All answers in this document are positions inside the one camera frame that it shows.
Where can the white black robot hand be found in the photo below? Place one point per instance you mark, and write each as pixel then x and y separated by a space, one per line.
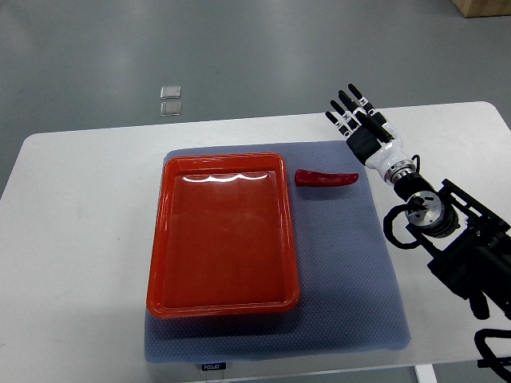
pixel 372 139

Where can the red pepper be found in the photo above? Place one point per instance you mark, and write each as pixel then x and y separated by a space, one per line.
pixel 306 178

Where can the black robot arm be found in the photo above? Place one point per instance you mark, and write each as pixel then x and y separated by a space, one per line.
pixel 469 244

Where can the red plastic tray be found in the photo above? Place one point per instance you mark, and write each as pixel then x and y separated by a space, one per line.
pixel 224 240

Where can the cardboard box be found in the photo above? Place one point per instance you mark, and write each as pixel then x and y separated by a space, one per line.
pixel 483 8

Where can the blue-grey textured mat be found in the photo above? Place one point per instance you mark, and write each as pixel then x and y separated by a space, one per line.
pixel 349 300

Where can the white table leg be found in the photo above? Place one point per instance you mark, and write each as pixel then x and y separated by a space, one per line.
pixel 425 374

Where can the table control panel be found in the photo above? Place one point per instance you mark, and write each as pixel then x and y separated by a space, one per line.
pixel 215 366

